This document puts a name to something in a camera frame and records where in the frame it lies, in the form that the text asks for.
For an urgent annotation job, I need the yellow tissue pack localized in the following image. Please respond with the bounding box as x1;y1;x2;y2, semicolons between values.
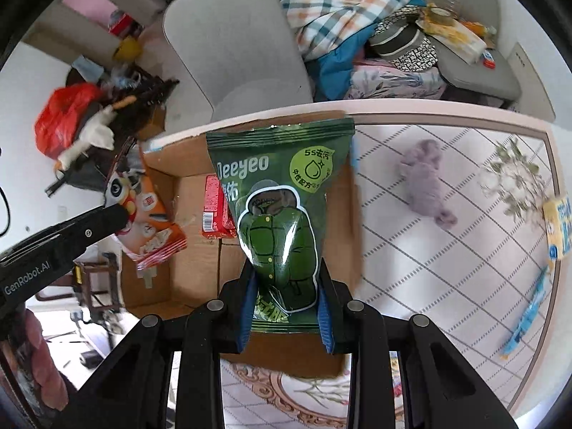
542;193;572;261

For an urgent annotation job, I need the cardboard box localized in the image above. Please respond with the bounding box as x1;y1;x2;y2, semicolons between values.
120;111;365;380

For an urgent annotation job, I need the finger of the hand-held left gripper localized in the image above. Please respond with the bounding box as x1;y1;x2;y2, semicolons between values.
0;204;130;265

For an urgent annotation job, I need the red snack packet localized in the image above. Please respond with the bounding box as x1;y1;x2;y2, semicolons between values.
201;175;237;238

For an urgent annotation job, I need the plaid blanket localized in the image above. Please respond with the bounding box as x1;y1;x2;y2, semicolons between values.
261;0;414;61

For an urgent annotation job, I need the grey cushioned chair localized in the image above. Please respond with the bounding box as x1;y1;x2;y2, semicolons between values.
418;0;523;109

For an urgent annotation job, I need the yellow cup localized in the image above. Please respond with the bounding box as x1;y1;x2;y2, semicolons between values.
113;36;143;61

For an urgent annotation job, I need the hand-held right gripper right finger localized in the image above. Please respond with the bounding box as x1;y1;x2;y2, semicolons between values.
315;260;519;429

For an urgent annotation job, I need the yellow box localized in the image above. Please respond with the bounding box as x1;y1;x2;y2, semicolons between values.
420;4;488;64

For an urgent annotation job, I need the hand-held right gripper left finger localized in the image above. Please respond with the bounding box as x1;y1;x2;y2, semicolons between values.
53;258;260;429

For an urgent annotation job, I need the wooden stool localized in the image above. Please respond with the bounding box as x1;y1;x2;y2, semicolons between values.
74;252;123;314

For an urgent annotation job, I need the person's left hand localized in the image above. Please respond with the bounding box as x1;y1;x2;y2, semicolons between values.
0;306;70;412

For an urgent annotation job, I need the blue cloth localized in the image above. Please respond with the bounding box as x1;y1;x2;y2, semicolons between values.
305;22;380;103

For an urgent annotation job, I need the green wipes packet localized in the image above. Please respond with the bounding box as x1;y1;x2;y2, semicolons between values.
206;116;356;335

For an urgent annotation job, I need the orange panda snack bag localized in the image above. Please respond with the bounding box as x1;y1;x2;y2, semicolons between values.
104;149;188;271

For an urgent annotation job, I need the purple cloth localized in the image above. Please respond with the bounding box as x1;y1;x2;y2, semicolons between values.
399;139;459;232

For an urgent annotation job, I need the patterned hat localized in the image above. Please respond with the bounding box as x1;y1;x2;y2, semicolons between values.
367;6;441;72

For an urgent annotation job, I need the white goose plush toy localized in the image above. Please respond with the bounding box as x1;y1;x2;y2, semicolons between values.
54;105;118;171

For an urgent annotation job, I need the red plastic bag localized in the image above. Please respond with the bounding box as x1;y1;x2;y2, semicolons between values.
34;83;105;161

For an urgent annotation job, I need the blue packet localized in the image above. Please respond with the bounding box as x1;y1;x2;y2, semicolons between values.
499;266;551;359

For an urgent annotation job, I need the floral pink cloth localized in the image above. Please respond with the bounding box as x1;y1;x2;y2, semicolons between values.
349;59;448;101

